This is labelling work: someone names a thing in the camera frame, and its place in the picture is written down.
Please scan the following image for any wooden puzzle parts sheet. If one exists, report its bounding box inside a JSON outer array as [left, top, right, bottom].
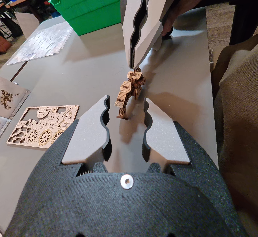
[[6, 105, 79, 149]]

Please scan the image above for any green plastic bin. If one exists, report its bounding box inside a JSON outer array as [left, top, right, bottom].
[[49, 0, 131, 36]]

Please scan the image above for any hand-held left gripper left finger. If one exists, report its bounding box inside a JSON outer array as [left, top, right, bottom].
[[61, 95, 113, 168]]

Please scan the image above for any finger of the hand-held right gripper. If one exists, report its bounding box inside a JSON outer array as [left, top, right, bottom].
[[121, 0, 146, 69], [132, 0, 164, 70]]

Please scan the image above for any grey desk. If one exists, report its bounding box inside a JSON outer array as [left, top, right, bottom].
[[0, 7, 219, 237]]

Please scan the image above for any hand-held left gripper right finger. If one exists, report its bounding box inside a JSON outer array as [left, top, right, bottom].
[[142, 97, 191, 166]]

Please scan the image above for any instruction sheet in clear sleeve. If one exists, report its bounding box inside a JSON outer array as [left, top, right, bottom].
[[7, 21, 73, 65]]

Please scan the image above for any wooden motorcycle model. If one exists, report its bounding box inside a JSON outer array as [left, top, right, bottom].
[[115, 69, 146, 120]]

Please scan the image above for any person's olive clothing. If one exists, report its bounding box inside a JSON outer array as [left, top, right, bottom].
[[210, 35, 258, 237]]

